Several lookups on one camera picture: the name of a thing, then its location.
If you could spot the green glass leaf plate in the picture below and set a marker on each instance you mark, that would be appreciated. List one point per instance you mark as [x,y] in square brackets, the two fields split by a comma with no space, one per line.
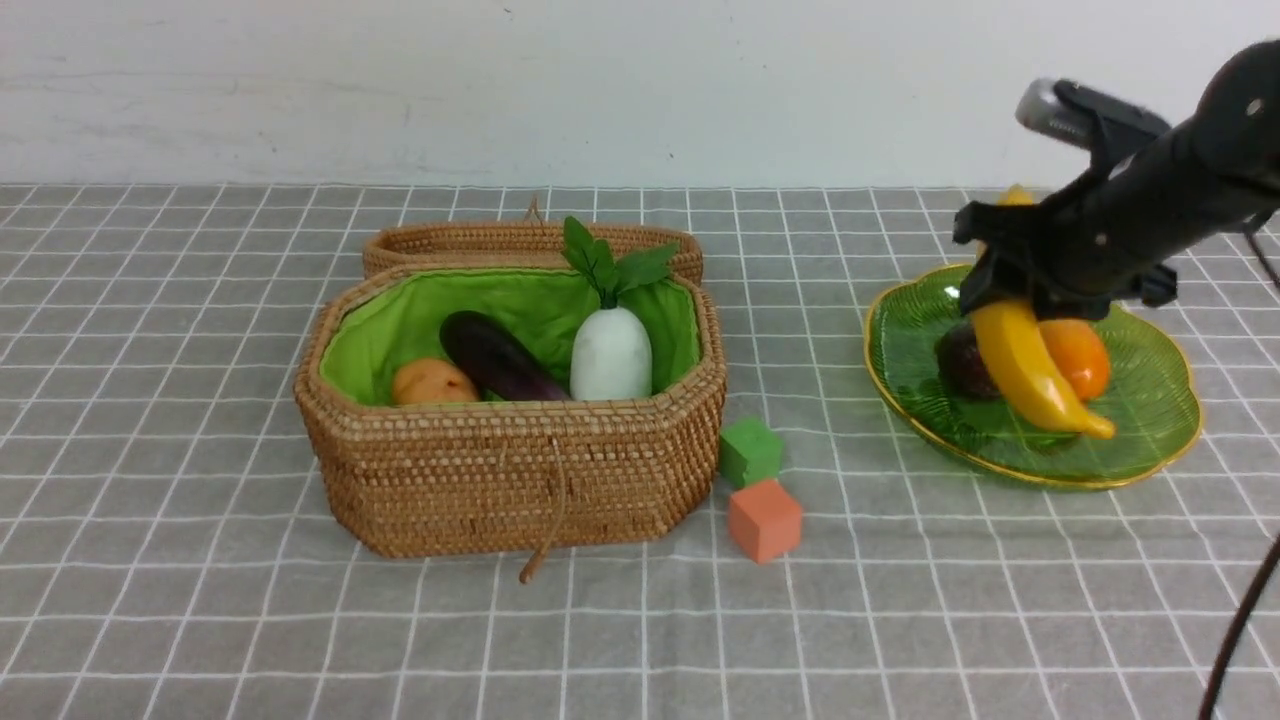
[1151,396]

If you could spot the white radish with leaves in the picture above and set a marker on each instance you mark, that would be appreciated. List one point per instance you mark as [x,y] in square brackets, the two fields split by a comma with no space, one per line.
[612,353]

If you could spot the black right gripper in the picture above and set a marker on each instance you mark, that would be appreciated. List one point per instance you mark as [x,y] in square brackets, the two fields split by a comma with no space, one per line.
[1104,237]

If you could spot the orange foam cube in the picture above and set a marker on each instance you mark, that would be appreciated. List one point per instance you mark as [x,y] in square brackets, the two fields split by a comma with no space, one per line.
[765,521]

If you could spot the green foam cube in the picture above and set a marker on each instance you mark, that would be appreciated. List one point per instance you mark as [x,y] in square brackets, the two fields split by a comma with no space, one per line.
[749,451]

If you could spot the purple eggplant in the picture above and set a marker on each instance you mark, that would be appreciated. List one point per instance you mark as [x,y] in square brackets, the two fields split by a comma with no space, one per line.
[495,360]

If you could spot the dark purple mangosteen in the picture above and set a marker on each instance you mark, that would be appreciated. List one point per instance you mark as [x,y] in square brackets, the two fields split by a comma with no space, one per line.
[961,367]

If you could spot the woven rattan basket green lining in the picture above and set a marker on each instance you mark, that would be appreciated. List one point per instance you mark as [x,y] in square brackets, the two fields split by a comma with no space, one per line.
[497,476]

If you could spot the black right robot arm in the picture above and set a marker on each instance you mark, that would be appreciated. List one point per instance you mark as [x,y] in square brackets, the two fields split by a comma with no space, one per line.
[1235,133]

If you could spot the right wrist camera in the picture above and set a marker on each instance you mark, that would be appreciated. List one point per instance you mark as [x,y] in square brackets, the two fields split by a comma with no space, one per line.
[1109,128]

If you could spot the woven rattan basket lid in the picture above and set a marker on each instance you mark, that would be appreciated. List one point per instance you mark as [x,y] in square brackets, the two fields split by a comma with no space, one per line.
[531,237]

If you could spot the brown potato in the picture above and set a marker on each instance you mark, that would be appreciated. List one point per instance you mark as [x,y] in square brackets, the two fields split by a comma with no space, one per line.
[430,380]

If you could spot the grey checked tablecloth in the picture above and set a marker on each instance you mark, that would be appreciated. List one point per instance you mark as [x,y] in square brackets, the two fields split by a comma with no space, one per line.
[167,552]

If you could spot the orange mango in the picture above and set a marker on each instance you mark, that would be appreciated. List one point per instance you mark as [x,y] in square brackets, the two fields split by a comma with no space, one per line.
[1079,354]

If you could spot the yellow banana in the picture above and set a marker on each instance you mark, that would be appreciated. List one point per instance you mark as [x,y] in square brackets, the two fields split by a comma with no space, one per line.
[1010,344]

